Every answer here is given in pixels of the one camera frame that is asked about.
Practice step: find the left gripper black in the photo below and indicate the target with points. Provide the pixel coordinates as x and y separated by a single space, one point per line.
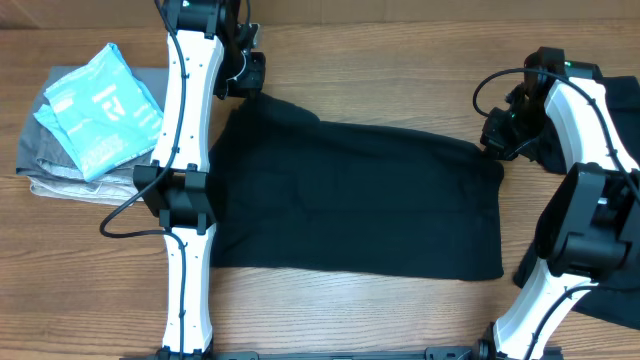
253 81

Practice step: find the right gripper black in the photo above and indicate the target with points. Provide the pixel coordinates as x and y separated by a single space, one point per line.
492 139

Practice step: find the black t-shirt with label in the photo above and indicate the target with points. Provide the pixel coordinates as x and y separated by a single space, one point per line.
299 192

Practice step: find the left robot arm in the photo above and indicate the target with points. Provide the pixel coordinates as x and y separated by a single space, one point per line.
212 54

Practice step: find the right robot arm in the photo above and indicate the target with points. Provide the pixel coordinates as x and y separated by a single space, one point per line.
576 122

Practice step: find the light blue folded shirt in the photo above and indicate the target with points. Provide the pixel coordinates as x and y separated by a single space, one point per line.
101 115

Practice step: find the beige folded garment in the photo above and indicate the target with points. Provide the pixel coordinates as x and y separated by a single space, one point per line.
96 192

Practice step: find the grey folded garment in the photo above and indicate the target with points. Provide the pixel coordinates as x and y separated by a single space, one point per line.
39 153

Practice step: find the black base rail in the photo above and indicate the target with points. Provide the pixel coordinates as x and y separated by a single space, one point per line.
431 353

